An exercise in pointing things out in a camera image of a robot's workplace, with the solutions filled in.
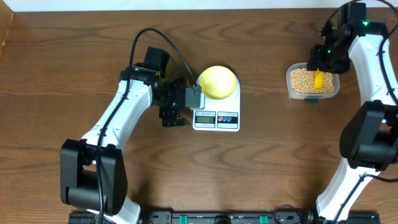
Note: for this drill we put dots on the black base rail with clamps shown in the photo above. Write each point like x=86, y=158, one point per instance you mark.
x=283, y=214

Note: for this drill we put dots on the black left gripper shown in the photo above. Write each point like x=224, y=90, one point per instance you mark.
x=171, y=113

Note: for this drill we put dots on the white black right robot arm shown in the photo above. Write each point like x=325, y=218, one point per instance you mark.
x=368, y=143

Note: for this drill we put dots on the clear container of soybeans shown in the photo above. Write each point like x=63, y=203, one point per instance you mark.
x=300, y=84

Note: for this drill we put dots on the white digital kitchen scale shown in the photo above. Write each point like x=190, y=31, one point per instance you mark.
x=220, y=115

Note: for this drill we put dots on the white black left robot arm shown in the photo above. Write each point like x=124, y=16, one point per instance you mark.
x=92, y=171

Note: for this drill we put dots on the yellow plastic bowl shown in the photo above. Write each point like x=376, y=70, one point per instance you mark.
x=217, y=82

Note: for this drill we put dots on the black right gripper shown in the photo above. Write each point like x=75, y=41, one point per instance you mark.
x=316, y=61

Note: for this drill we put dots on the yellow plastic scoop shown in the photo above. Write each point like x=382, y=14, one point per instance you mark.
x=318, y=79

